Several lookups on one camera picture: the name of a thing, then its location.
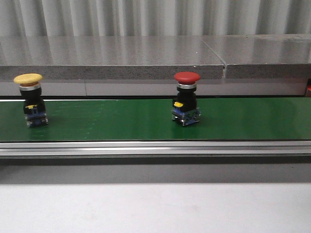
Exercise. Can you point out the grey stone counter slab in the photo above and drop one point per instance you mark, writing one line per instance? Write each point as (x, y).
(107, 57)
(272, 56)

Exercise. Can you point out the green conveyor belt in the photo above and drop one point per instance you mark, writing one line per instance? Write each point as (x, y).
(151, 119)

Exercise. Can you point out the white cabinet front panel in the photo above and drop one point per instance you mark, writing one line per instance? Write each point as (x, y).
(218, 87)

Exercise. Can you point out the grey stone counter slab right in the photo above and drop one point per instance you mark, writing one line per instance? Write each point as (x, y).
(272, 56)

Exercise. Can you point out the white corrugated curtain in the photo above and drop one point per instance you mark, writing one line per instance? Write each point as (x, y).
(153, 17)

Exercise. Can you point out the aluminium conveyor side rail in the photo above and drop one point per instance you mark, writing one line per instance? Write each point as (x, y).
(109, 149)

